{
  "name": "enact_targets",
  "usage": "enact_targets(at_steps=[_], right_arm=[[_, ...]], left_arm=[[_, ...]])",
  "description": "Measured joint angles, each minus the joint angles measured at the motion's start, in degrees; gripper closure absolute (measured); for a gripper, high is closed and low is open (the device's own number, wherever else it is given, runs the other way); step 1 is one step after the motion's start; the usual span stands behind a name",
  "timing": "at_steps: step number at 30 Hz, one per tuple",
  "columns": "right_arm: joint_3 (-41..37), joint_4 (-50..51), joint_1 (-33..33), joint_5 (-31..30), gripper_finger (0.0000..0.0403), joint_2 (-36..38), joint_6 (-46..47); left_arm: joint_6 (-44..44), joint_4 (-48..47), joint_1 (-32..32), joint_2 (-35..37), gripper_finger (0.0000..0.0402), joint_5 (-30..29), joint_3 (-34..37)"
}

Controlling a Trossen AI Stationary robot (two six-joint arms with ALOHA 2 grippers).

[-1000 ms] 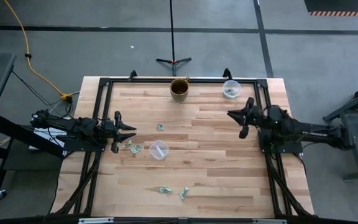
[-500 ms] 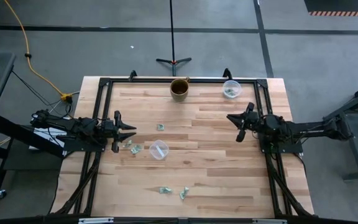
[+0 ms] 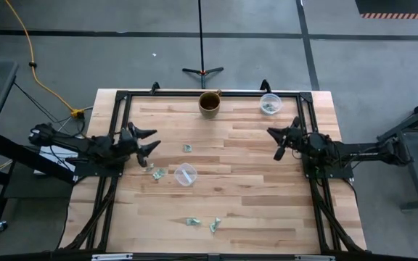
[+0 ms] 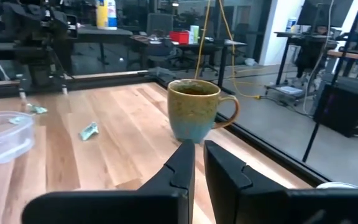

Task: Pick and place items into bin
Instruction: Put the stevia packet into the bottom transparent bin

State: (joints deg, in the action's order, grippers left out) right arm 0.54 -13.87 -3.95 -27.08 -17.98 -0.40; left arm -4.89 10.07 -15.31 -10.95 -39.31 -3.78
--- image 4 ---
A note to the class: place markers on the red plastic box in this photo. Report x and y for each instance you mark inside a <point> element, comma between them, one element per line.
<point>179,37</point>

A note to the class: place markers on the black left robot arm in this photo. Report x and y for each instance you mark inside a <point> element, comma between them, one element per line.
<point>42,71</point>

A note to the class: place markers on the green paper packet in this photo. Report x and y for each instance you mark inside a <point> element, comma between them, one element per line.
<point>38,109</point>
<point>89,131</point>

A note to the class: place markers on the black work desk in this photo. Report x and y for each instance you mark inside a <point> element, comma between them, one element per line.
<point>104,31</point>

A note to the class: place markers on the white green carton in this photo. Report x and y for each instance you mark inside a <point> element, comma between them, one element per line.
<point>194,34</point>

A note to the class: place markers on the small clear plastic container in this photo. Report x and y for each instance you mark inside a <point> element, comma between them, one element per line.
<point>337,185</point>

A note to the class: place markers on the white flat floor tray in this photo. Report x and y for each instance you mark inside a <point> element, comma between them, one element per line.
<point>289,90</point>

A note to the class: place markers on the dark cluttered work desk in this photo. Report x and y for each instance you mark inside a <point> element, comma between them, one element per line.
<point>210,46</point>

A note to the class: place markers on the yellow white blue wipes canister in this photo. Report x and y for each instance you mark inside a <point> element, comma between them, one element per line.
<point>107,15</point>

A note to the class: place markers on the thin black slanted pole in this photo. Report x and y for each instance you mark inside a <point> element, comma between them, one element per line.
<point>342,62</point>

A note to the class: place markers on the green glazed ceramic mug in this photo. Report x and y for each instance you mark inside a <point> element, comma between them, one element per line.
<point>191,115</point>

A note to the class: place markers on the wood top work table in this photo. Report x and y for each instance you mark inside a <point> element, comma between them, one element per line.
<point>353,55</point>

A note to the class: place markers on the black computer monitor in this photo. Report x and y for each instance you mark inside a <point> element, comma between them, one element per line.
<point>319,12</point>

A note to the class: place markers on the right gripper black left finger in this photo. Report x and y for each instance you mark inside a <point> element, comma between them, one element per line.
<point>166,199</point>

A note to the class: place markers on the black office chair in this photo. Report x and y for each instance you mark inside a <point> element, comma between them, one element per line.
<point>159,25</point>

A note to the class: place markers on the person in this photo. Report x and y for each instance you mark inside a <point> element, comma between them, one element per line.
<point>309,56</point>

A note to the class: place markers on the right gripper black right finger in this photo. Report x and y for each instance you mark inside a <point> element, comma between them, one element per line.
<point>238,199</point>

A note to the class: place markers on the black standing desk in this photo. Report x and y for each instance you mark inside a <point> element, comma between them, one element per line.
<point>291,34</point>

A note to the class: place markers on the black computer tower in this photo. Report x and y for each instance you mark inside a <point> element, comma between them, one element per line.
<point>340,109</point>

